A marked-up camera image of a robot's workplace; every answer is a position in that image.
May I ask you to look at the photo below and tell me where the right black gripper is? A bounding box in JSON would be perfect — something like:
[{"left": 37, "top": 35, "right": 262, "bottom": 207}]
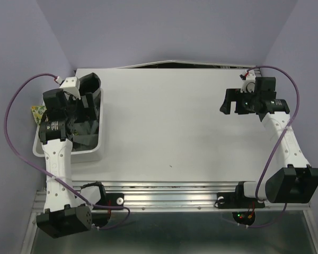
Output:
[{"left": 218, "top": 88, "right": 260, "bottom": 114}]

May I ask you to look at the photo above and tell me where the grey pleated skirt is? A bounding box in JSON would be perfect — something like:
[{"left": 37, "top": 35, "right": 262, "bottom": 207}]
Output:
[{"left": 72, "top": 120, "right": 99, "bottom": 152}]

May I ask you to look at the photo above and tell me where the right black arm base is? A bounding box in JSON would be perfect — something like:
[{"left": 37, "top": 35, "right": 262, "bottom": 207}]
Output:
[{"left": 215, "top": 192, "right": 265, "bottom": 226}]

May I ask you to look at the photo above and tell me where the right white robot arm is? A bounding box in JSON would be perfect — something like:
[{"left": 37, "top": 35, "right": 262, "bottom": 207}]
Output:
[{"left": 219, "top": 76, "right": 318, "bottom": 206}]

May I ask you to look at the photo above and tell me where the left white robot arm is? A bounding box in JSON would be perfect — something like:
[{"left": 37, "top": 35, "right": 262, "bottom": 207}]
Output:
[{"left": 37, "top": 72, "right": 104, "bottom": 238}]

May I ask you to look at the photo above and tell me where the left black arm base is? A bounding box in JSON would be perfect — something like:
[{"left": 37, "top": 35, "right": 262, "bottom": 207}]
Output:
[{"left": 80, "top": 182, "right": 124, "bottom": 228}]

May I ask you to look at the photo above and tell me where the yellow floral skirt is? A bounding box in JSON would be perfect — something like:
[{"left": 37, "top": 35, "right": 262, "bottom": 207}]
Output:
[{"left": 31, "top": 105, "right": 46, "bottom": 125}]

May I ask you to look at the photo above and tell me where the white plastic bin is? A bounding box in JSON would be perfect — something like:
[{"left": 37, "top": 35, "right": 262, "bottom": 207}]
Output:
[{"left": 32, "top": 88, "right": 104, "bottom": 164}]

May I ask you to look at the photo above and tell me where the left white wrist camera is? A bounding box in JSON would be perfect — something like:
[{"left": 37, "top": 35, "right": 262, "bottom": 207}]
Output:
[{"left": 60, "top": 77, "right": 81, "bottom": 99}]

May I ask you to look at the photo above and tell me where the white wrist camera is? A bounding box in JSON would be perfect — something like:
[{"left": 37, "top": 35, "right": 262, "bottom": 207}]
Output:
[
  {"left": 60, "top": 77, "right": 81, "bottom": 99},
  {"left": 240, "top": 70, "right": 256, "bottom": 93}
]

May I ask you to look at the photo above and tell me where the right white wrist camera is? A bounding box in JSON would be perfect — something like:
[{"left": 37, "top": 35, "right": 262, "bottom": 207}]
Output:
[{"left": 240, "top": 70, "right": 256, "bottom": 93}]

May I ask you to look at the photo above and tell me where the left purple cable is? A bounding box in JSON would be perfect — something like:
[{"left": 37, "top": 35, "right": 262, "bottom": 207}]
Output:
[{"left": 4, "top": 74, "right": 131, "bottom": 230}]

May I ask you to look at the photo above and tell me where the aluminium mounting rail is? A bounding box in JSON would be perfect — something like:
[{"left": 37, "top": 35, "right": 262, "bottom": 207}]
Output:
[{"left": 31, "top": 180, "right": 312, "bottom": 212}]

